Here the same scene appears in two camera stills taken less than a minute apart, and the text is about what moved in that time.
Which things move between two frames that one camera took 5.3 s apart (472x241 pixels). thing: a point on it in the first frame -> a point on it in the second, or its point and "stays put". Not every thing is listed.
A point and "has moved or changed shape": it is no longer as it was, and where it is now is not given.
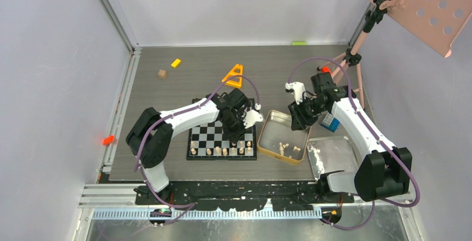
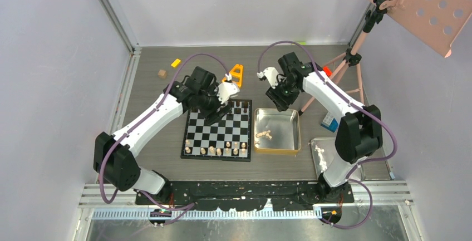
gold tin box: [277, 139] has moved or changed shape
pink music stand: [434, 6] stays put
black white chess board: [206, 142] stays put
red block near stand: [325, 69] stays put
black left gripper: [234, 137] -> [211, 116]
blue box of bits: [330, 123] stays put
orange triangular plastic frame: [231, 73] stays put
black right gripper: [299, 121] -> [281, 103]
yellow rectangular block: [176, 63] stays put
